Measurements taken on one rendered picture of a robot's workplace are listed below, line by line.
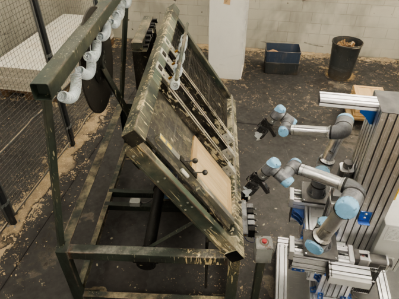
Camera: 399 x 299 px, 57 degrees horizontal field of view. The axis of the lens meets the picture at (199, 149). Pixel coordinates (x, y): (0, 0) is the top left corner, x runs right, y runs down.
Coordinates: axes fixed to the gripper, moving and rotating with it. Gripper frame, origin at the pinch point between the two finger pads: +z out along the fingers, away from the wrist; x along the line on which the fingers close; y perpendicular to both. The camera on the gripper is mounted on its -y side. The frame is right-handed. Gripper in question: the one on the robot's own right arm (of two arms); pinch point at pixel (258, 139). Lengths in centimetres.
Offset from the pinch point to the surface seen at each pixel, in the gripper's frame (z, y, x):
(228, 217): 38, -3, 54
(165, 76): -14, 87, 8
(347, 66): 28, -166, -377
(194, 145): 18, 44, 22
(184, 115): 9, 61, 7
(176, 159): 6, 55, 60
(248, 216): 49, -25, 33
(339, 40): 10, -140, -418
